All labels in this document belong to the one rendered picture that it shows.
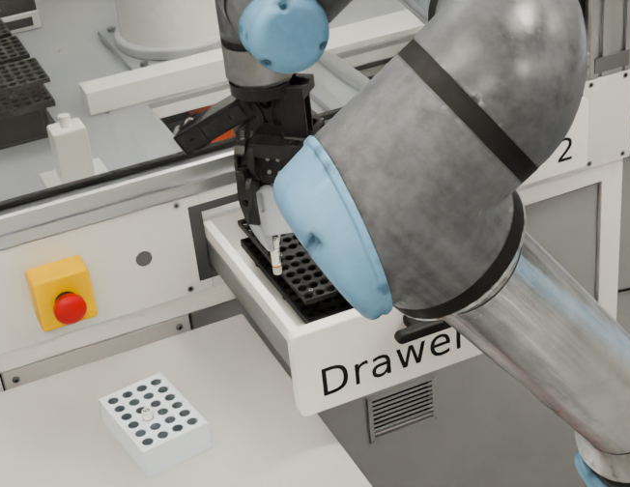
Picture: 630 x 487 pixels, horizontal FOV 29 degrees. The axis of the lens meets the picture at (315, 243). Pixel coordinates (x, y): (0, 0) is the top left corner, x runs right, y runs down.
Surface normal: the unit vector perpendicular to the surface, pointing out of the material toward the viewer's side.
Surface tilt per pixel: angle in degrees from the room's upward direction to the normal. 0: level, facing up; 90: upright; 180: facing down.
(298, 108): 91
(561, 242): 90
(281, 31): 91
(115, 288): 90
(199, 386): 0
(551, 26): 43
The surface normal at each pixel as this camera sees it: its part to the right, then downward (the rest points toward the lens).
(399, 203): 0.03, 0.25
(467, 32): -0.36, -0.50
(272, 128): -0.33, 0.52
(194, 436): 0.54, 0.39
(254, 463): -0.09, -0.85
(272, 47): 0.29, 0.48
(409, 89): -0.51, -0.36
